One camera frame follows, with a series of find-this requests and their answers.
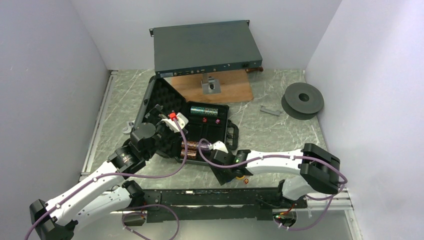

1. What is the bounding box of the wooden board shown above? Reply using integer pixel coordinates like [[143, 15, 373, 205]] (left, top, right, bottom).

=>
[[170, 70, 254, 104]]

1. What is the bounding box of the green poker chip stack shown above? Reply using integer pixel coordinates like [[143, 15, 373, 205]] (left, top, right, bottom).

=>
[[189, 106, 205, 115]]

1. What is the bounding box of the silver metal stand bracket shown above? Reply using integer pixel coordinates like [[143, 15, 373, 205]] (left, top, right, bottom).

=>
[[201, 73, 222, 95]]

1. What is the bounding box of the small grey metal plate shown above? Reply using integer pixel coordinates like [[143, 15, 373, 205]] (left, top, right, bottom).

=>
[[259, 105, 282, 116]]

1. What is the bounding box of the black cable spool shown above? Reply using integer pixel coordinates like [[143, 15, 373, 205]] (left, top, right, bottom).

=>
[[281, 82, 325, 120]]

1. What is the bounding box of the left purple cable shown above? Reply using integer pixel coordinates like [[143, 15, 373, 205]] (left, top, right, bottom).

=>
[[23, 119, 190, 240]]

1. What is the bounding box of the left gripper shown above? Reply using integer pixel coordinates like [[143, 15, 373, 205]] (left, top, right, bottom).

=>
[[145, 105, 187, 159]]

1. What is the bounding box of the purple cable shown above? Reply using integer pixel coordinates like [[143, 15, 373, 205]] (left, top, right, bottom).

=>
[[197, 138, 349, 232], [23, 119, 190, 240]]

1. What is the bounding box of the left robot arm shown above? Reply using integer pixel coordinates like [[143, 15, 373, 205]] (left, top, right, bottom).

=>
[[24, 105, 189, 240]]

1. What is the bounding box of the grey rack network switch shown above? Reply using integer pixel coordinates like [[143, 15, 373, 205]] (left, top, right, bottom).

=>
[[149, 20, 263, 78]]

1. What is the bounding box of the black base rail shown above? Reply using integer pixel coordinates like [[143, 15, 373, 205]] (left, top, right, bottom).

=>
[[124, 187, 308, 223]]

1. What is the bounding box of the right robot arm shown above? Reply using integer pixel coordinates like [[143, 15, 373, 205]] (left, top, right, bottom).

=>
[[205, 142, 347, 208]]

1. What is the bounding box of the orange brown poker chip stack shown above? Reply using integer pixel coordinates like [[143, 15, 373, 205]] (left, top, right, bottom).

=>
[[181, 141, 199, 151]]

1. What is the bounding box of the purple poker chip stack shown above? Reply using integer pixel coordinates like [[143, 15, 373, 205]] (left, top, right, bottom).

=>
[[197, 143, 211, 153]]

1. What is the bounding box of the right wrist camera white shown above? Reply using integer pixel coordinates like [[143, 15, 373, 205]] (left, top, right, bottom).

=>
[[208, 141, 229, 154]]

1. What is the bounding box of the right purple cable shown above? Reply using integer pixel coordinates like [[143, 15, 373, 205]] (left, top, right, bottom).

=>
[[197, 138, 349, 232]]

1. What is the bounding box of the black poker set case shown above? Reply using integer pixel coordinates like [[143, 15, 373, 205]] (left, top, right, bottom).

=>
[[133, 76, 239, 151]]

